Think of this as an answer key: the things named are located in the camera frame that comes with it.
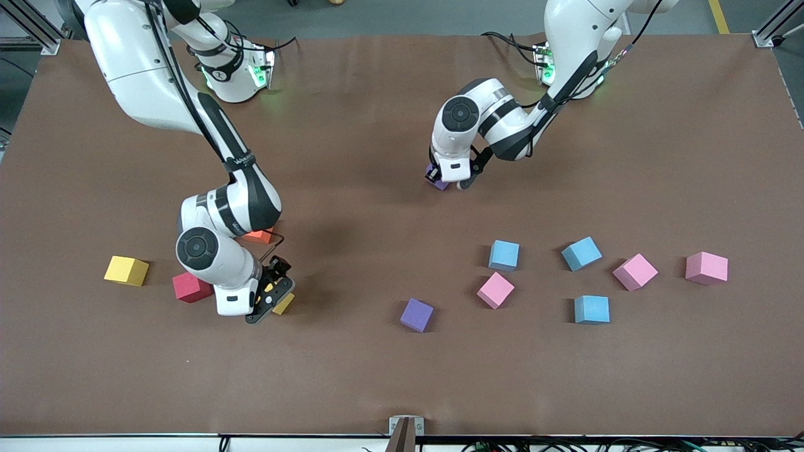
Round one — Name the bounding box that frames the yellow foam cube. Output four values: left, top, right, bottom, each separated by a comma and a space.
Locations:
104, 255, 150, 288
263, 282, 295, 316

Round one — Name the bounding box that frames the red foam cube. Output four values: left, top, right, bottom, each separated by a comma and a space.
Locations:
172, 271, 215, 304

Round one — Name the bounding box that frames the blue foam cube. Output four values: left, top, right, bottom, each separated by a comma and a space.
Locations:
489, 240, 521, 272
561, 236, 603, 272
574, 295, 611, 325

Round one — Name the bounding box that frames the pink foam cube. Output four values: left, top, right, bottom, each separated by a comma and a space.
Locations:
612, 253, 660, 292
477, 271, 516, 310
685, 251, 729, 286

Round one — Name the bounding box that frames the brown table mat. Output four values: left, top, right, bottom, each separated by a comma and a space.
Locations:
0, 31, 804, 438

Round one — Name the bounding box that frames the black base cable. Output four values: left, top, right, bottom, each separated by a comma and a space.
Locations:
481, 31, 542, 67

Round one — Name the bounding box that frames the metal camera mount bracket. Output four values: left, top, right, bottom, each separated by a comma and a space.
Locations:
384, 416, 426, 452

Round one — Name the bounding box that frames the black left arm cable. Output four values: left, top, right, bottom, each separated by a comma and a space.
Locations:
521, 0, 666, 158

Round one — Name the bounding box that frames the black cable bundle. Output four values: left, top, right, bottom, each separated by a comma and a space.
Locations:
462, 438, 804, 452

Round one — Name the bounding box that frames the aluminium frame profile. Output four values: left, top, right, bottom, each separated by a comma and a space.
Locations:
0, 0, 62, 56
752, 0, 804, 49

